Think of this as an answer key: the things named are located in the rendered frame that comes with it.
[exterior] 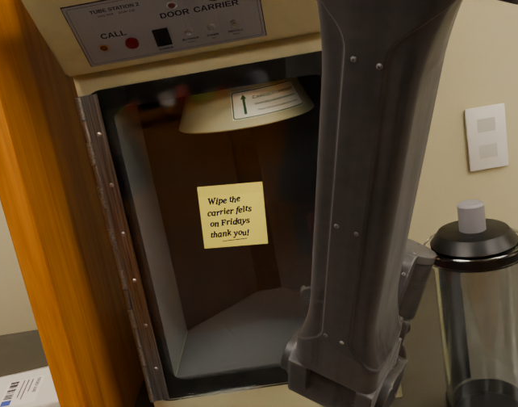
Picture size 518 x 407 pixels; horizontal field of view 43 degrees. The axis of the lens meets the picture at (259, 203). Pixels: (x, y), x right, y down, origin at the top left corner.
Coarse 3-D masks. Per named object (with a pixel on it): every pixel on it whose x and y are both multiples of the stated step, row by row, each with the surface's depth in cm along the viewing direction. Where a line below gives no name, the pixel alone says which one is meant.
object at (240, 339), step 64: (256, 64) 73; (320, 64) 73; (128, 128) 75; (192, 128) 75; (256, 128) 75; (128, 192) 77; (192, 192) 77; (192, 256) 79; (256, 256) 79; (192, 320) 82; (256, 320) 82; (192, 384) 84; (256, 384) 84
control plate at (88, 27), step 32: (128, 0) 64; (160, 0) 64; (192, 0) 65; (224, 0) 65; (256, 0) 66; (96, 32) 67; (128, 32) 68; (192, 32) 69; (224, 32) 69; (256, 32) 70; (96, 64) 71
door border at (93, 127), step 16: (96, 96) 74; (96, 112) 75; (96, 128) 75; (96, 144) 76; (96, 160) 76; (112, 160) 76; (96, 176) 77; (112, 176) 77; (112, 192) 77; (112, 208) 78; (112, 224) 78; (128, 240) 79; (128, 256) 80; (128, 272) 80; (128, 288) 81; (128, 304) 81; (144, 304) 81; (144, 320) 82; (144, 336) 82; (144, 352) 83; (144, 368) 83; (160, 368) 84; (160, 384) 84; (160, 400) 85
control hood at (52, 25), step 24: (24, 0) 63; (48, 0) 63; (72, 0) 63; (96, 0) 64; (264, 0) 66; (288, 0) 66; (312, 0) 67; (48, 24) 66; (288, 24) 69; (312, 24) 70; (72, 48) 69; (192, 48) 71; (216, 48) 72; (72, 72) 72
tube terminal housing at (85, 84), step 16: (240, 48) 74; (256, 48) 74; (272, 48) 74; (288, 48) 74; (304, 48) 74; (320, 48) 74; (144, 64) 74; (160, 64) 74; (176, 64) 74; (192, 64) 74; (208, 64) 74; (224, 64) 74; (240, 64) 74; (80, 80) 75; (96, 80) 75; (112, 80) 75; (128, 80) 75; (144, 80) 75; (400, 384) 85; (192, 400) 86; (208, 400) 86; (224, 400) 86; (240, 400) 86; (256, 400) 86; (272, 400) 86; (288, 400) 86; (304, 400) 86
